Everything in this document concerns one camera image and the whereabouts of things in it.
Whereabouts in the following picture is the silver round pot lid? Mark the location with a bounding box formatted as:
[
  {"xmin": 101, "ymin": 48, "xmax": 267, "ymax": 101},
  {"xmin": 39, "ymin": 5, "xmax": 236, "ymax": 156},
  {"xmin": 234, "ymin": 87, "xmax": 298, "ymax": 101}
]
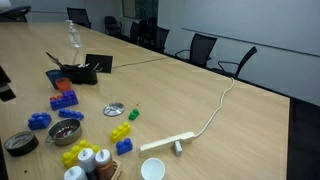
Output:
[{"xmin": 102, "ymin": 101, "xmax": 126, "ymax": 118}]

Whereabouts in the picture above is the silver metal pot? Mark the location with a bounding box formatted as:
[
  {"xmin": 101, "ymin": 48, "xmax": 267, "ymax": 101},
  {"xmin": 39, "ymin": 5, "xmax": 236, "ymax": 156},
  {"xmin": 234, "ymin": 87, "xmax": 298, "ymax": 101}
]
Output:
[{"xmin": 44, "ymin": 118, "xmax": 83, "ymax": 147}]

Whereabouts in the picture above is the green two-stud toy block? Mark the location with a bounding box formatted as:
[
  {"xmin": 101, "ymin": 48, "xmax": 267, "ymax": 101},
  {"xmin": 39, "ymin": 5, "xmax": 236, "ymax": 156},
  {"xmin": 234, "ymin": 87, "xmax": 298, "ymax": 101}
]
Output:
[{"xmin": 128, "ymin": 107, "xmax": 141, "ymax": 121}]

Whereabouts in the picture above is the black office chair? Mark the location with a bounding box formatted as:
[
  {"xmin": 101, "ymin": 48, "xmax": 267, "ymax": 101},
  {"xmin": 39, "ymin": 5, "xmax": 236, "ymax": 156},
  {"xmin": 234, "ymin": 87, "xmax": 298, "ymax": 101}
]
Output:
[
  {"xmin": 151, "ymin": 26, "xmax": 171, "ymax": 55},
  {"xmin": 66, "ymin": 7, "xmax": 93, "ymax": 30},
  {"xmin": 209, "ymin": 45, "xmax": 259, "ymax": 80},
  {"xmin": 128, "ymin": 21, "xmax": 141, "ymax": 45},
  {"xmin": 103, "ymin": 15, "xmax": 123, "ymax": 37},
  {"xmin": 174, "ymin": 32, "xmax": 218, "ymax": 70},
  {"xmin": 0, "ymin": 5, "xmax": 32, "ymax": 24}
]

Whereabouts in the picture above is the cream power strip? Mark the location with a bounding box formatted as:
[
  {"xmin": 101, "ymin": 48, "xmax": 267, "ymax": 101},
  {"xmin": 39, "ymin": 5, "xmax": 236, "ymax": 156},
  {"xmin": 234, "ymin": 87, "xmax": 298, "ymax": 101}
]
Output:
[{"xmin": 138, "ymin": 131, "xmax": 196, "ymax": 159}]

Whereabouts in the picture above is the yellow three-stud toy block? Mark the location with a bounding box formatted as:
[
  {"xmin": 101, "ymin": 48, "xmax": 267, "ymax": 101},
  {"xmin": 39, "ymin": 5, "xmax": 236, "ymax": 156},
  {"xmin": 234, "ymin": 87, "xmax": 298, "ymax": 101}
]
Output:
[{"xmin": 110, "ymin": 121, "xmax": 132, "ymax": 144}]

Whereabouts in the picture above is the white plug adapter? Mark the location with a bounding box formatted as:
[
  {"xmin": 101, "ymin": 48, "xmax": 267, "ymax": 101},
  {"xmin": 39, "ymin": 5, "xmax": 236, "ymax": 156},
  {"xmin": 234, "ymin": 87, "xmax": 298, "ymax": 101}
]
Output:
[{"xmin": 172, "ymin": 140, "xmax": 184, "ymax": 157}]

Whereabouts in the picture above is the blue two-stud toy block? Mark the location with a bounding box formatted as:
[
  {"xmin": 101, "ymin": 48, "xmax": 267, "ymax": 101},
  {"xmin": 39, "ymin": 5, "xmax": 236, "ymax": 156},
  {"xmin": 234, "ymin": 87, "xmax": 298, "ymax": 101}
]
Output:
[{"xmin": 115, "ymin": 137, "xmax": 134, "ymax": 156}]

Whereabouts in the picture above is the black rectangular box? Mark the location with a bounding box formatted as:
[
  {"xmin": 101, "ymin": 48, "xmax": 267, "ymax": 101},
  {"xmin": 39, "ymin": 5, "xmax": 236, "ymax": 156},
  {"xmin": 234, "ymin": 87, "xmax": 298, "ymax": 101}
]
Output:
[{"xmin": 84, "ymin": 53, "xmax": 114, "ymax": 74}]

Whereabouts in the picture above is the white bowl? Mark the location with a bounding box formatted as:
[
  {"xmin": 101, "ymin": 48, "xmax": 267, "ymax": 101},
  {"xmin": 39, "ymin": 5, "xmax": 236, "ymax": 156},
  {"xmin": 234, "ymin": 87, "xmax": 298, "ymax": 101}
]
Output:
[{"xmin": 140, "ymin": 157, "xmax": 167, "ymax": 180}]

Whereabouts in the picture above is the black utensil container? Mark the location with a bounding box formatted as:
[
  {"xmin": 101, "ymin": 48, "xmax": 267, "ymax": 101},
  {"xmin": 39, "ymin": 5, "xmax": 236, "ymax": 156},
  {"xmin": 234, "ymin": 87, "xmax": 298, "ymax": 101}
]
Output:
[{"xmin": 61, "ymin": 63, "xmax": 99, "ymax": 86}]

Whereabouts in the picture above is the dark window pane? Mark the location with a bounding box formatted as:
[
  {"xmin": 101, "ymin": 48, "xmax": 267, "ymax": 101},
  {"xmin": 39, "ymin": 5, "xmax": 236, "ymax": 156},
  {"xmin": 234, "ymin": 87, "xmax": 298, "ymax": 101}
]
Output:
[{"xmin": 121, "ymin": 0, "xmax": 160, "ymax": 21}]

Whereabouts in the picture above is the yellow short toy block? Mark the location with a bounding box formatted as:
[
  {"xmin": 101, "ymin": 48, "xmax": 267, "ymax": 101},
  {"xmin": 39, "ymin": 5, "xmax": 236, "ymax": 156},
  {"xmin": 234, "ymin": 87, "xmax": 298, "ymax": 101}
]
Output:
[{"xmin": 79, "ymin": 139, "xmax": 101, "ymax": 155}]

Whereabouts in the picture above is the wooden condiment caddy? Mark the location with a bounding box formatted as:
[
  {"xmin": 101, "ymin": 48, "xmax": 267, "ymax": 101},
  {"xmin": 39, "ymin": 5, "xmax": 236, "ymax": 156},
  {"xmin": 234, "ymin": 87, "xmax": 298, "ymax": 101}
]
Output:
[{"xmin": 111, "ymin": 159, "xmax": 124, "ymax": 180}]

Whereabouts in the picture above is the blue slim three-stud block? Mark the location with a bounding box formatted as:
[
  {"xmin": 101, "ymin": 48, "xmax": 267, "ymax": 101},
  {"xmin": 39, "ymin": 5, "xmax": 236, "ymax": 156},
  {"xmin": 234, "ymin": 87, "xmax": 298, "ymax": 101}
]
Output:
[{"xmin": 57, "ymin": 108, "xmax": 85, "ymax": 121}]

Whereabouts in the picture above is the blue large eight-stud block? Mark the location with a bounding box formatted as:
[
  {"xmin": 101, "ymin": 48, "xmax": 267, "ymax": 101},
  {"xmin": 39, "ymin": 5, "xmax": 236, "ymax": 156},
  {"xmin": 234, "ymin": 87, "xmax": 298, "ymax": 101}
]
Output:
[{"xmin": 49, "ymin": 89, "xmax": 80, "ymax": 112}]

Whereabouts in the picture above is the clear hand sanitizer bottle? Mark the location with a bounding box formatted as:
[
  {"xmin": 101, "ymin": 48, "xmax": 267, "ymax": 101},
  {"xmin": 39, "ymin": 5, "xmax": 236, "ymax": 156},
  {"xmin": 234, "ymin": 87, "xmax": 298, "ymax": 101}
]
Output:
[{"xmin": 65, "ymin": 19, "xmax": 83, "ymax": 49}]

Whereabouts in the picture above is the white-capped white condiment bottle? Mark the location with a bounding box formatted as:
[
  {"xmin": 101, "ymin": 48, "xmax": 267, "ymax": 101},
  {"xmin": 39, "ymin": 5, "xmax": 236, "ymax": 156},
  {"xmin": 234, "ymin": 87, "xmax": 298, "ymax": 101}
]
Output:
[
  {"xmin": 63, "ymin": 165, "xmax": 89, "ymax": 180},
  {"xmin": 77, "ymin": 148, "xmax": 97, "ymax": 174}
]

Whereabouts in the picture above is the dark blue cup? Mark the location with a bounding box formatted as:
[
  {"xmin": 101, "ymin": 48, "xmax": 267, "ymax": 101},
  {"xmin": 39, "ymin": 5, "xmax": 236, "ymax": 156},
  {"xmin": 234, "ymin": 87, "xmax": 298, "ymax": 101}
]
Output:
[{"xmin": 45, "ymin": 68, "xmax": 64, "ymax": 90}]

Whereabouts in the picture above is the black spatula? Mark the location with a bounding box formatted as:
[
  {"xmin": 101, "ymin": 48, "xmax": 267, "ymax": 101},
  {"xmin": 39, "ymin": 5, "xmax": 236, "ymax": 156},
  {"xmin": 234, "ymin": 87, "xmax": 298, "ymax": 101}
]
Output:
[{"xmin": 45, "ymin": 51, "xmax": 67, "ymax": 71}]

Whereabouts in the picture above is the yellow long three-stud block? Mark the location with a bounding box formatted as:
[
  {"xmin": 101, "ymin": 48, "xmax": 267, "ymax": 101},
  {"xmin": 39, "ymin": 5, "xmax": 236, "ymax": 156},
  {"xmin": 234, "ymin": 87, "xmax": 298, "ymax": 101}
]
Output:
[{"xmin": 61, "ymin": 143, "xmax": 91, "ymax": 169}]

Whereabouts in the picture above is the blue four-stud toy block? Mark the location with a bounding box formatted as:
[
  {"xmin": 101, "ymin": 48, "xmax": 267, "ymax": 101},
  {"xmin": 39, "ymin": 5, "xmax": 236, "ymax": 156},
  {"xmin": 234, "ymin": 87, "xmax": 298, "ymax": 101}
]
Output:
[{"xmin": 27, "ymin": 111, "xmax": 53, "ymax": 131}]

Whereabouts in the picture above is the black device at table edge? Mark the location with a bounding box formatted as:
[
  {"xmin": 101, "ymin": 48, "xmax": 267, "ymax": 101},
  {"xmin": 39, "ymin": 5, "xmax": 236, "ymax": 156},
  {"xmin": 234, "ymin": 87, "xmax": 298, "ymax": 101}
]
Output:
[{"xmin": 0, "ymin": 65, "xmax": 17, "ymax": 103}]

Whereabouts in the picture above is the cream power cable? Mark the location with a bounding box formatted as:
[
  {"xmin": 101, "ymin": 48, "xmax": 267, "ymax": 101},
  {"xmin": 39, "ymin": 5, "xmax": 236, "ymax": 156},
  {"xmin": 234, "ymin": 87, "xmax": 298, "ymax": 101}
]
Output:
[{"xmin": 192, "ymin": 76, "xmax": 236, "ymax": 140}]

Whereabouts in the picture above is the black duct tape roll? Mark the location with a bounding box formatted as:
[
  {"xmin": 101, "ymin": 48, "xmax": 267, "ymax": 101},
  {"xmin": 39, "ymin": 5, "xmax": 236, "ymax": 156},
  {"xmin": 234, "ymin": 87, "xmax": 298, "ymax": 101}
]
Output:
[{"xmin": 3, "ymin": 130, "xmax": 40, "ymax": 158}]

